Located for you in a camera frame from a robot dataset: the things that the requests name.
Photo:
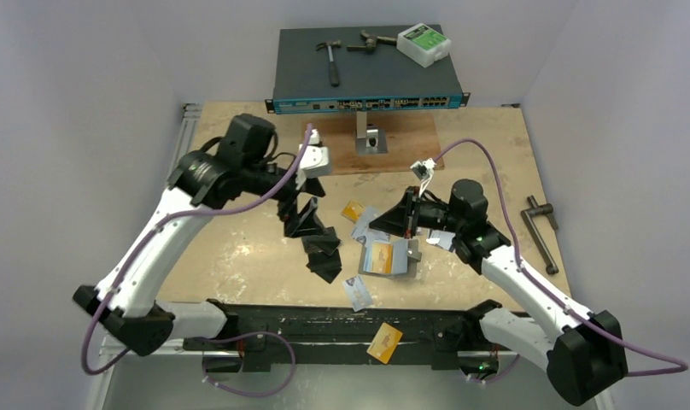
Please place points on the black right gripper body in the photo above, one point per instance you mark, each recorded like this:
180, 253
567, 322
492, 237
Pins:
411, 210

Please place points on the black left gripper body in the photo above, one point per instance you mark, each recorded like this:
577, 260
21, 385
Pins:
288, 198

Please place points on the black credit card stack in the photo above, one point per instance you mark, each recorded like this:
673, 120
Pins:
323, 257

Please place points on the grey card holder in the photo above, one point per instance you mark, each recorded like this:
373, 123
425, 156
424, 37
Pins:
398, 259

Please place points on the single silver credit card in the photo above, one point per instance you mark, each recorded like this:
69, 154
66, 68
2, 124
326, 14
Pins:
357, 293

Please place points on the single orange credit card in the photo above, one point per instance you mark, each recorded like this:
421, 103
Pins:
384, 343

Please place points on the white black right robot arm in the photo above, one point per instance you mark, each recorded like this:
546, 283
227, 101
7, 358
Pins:
577, 348

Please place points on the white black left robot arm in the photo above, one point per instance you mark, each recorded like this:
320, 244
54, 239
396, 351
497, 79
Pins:
201, 187

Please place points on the silver white credit card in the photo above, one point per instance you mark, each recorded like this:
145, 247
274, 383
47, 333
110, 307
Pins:
362, 233

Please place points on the brown wooden board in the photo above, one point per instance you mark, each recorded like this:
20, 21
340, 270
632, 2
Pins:
410, 137

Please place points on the grey metal stand base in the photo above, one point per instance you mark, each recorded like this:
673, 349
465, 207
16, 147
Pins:
369, 139

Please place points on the small hammer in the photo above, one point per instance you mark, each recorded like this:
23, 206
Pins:
334, 78

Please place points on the white green plastic box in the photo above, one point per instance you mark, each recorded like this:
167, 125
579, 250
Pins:
423, 44

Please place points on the dark metal clamp tool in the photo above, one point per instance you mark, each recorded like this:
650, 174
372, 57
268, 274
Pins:
371, 42

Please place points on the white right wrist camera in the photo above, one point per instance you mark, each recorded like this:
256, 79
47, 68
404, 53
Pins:
424, 171

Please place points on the metal crank handle tool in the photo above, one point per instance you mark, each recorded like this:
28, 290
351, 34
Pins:
529, 214

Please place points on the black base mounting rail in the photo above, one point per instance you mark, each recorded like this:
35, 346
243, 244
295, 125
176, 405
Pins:
269, 335

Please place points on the blue network switch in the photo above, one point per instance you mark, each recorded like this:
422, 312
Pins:
385, 80

